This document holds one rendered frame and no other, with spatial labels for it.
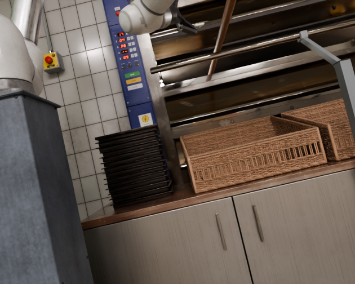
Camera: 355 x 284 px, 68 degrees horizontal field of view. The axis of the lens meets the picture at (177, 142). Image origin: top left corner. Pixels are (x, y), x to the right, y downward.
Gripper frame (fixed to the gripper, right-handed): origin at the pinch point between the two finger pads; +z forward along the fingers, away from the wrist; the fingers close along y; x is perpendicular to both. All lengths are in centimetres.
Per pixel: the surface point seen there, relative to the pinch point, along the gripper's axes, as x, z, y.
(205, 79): -28.3, 24.3, 27.9
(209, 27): -12.1, 26.0, 4.6
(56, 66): -80, -30, -18
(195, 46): -28.2, 29.4, 7.7
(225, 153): 2, -26, 60
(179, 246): -14, -57, 82
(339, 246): 26, -20, 108
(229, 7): 27.0, -22.3, 13.3
